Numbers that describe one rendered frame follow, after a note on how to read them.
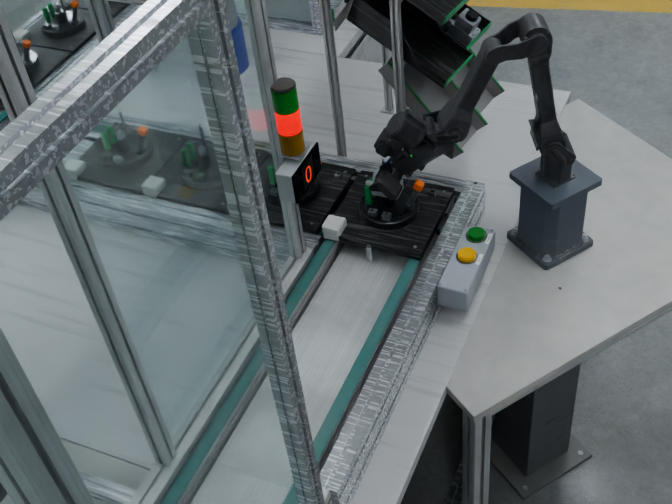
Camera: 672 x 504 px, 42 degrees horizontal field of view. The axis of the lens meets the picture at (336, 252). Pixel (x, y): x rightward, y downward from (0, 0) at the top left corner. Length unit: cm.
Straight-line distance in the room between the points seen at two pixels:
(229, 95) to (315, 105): 179
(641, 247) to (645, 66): 232
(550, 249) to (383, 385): 57
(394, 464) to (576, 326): 52
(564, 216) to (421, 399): 53
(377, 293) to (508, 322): 29
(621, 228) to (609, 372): 90
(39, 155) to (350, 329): 130
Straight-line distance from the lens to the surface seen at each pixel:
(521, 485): 273
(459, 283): 191
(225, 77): 85
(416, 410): 182
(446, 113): 187
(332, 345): 187
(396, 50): 206
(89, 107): 70
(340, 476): 163
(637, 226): 223
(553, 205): 195
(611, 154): 244
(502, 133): 248
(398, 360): 177
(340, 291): 197
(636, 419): 293
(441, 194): 211
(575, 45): 455
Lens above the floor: 233
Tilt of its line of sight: 43 degrees down
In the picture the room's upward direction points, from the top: 8 degrees counter-clockwise
